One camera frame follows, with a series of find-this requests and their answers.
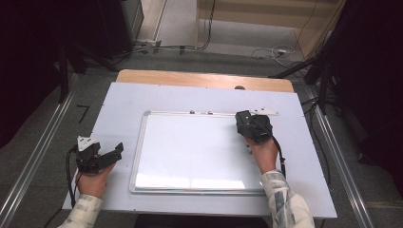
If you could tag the person's left hand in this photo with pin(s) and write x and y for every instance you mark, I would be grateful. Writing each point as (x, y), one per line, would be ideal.
(94, 183)

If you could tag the metal floor rail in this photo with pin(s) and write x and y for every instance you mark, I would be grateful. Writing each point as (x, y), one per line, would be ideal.
(31, 155)
(345, 177)

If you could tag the white table cover panel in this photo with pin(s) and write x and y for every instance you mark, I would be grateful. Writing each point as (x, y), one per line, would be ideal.
(126, 101)

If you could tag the black metal stand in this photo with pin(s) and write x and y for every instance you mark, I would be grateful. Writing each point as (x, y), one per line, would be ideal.
(321, 79)
(63, 76)

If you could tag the grey power strip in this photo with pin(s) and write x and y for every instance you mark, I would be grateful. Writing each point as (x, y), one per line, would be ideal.
(148, 43)

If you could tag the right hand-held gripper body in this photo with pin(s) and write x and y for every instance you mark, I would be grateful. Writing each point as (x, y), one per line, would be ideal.
(259, 126)

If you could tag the person's right hand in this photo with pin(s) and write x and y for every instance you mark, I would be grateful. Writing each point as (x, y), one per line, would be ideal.
(263, 155)

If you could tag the white whiteboard with metal frame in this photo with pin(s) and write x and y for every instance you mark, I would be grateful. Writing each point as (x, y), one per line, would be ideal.
(190, 155)

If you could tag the black cabinet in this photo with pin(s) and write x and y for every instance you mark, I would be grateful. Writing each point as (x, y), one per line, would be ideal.
(114, 28)

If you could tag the wooden table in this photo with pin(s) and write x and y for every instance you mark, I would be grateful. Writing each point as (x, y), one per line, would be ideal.
(190, 77)

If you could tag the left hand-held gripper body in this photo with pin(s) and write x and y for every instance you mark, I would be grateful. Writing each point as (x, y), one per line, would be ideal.
(87, 155)

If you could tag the light wooden shelf unit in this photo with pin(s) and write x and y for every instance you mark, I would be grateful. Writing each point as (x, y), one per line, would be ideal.
(269, 19)

